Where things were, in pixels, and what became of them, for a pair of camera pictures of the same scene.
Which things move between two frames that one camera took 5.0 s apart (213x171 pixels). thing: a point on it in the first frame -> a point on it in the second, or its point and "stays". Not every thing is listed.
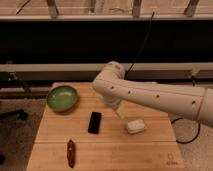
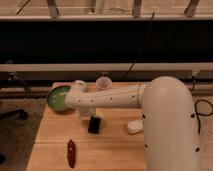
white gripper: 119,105 -> 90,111
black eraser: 94,123 stays
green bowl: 62,98 stays
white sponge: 135,126 stays
